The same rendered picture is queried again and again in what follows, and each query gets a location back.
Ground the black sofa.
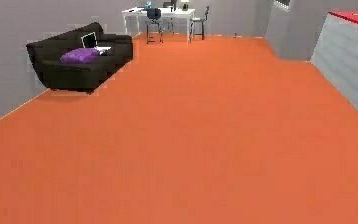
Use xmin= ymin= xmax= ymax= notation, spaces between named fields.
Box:
xmin=25 ymin=21 xmax=134 ymax=93

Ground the grey stool chair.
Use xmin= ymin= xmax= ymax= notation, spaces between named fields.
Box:
xmin=189 ymin=5 xmax=211 ymax=43

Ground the black office chair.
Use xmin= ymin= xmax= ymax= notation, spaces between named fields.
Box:
xmin=144 ymin=7 xmax=165 ymax=45

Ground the white table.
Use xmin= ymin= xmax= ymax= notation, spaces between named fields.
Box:
xmin=121 ymin=6 xmax=196 ymax=45

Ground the open laptop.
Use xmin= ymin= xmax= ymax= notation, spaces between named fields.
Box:
xmin=80 ymin=31 xmax=113 ymax=56

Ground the purple pillow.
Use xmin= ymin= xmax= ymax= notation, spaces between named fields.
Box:
xmin=59 ymin=47 xmax=101 ymax=65

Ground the grey counter with red top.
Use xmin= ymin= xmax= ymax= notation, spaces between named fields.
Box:
xmin=310 ymin=10 xmax=358 ymax=123

